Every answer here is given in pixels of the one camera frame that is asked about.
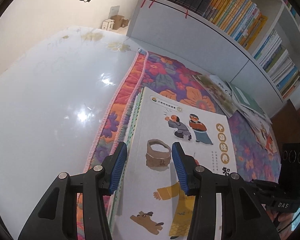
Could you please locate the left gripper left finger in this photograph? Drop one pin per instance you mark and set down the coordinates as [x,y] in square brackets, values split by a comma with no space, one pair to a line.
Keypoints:
[54,217]

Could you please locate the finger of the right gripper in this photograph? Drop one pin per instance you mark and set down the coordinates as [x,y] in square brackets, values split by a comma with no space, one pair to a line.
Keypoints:
[267,192]

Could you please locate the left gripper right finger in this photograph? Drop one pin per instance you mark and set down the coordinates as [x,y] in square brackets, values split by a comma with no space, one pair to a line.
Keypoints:
[243,216]

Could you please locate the white bucket classics book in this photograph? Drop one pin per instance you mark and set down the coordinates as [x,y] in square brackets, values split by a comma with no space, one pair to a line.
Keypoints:
[152,204]

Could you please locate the olive green history book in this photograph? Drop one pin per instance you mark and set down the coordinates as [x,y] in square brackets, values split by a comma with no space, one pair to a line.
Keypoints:
[222,99]

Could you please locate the white mermaid cover book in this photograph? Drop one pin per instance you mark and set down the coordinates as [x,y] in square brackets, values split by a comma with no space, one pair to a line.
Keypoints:
[266,140]

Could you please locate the green cricket fables book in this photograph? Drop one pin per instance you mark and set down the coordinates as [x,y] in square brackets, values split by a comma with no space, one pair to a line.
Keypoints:
[115,198]

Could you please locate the teal green cover book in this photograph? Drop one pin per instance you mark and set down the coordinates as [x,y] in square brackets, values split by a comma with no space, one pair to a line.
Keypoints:
[246,100]

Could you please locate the leaning books right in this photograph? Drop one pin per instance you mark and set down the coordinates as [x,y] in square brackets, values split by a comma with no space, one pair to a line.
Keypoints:
[286,77]

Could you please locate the person right hand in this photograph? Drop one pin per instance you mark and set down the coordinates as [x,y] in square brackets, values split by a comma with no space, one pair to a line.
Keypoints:
[283,221]

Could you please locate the floral quilted mat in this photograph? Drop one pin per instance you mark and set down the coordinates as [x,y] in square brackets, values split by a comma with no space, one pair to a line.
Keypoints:
[173,80]

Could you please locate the brown wooden cabinet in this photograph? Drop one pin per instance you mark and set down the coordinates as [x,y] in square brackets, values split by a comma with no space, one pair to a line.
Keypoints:
[286,125]

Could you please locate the white calligraphy book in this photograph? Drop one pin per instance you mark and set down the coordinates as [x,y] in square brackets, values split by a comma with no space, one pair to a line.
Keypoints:
[221,84]

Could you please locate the mixed upright book row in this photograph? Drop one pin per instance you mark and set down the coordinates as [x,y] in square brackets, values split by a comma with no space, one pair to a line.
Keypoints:
[272,54]

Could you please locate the white bookshelf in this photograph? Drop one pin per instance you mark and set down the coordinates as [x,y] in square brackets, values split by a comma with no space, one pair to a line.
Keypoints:
[171,27]

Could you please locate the yellow orange book row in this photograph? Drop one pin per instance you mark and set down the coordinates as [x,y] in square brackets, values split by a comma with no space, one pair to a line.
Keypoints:
[240,19]

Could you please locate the cardboard boxes on floor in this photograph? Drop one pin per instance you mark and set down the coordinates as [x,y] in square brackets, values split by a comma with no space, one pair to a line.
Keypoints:
[115,21]

